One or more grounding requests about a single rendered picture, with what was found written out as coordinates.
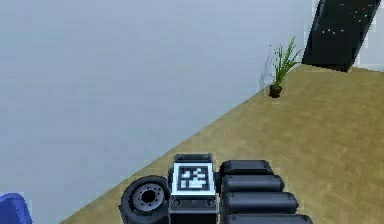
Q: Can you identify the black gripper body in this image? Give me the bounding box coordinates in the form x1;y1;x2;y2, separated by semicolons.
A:
119;175;172;224

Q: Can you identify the blue rounded chair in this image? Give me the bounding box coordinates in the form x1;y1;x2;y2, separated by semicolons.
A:
0;192;34;224

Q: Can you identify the green potted house plant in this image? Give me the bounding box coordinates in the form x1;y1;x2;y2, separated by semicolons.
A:
268;35;304;99

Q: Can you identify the black room door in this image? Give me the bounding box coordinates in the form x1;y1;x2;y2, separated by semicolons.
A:
301;0;382;73

